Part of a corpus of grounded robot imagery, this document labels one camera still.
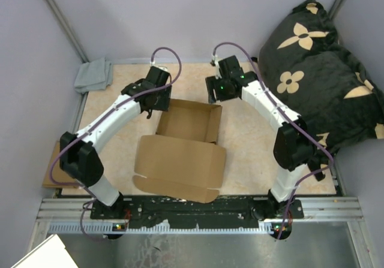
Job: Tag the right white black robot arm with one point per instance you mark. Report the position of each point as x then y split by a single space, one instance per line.
292 149

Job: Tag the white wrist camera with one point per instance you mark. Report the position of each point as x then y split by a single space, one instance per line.
214 63
153 64

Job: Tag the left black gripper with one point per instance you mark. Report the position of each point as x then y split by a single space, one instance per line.
162 105

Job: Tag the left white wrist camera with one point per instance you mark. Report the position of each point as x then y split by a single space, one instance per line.
153 64

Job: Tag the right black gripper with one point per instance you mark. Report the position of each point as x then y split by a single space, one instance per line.
212 84

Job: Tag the grey folded cloth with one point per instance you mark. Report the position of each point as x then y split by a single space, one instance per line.
94 76

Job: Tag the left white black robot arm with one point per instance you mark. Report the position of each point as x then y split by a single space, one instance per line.
79 152

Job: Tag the aluminium rail frame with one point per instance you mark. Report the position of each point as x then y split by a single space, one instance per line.
73 215

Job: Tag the brown cardboard box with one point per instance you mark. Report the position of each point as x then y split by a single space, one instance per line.
182 159

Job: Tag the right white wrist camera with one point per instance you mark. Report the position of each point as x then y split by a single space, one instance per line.
214 63

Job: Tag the black floral pillow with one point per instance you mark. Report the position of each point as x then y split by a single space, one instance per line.
304 65

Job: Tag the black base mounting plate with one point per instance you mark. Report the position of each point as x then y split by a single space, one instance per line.
226 211

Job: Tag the small flat cardboard box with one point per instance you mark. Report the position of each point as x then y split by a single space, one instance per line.
59 178

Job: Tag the white sheet corner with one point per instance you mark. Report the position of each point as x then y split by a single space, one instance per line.
50 253

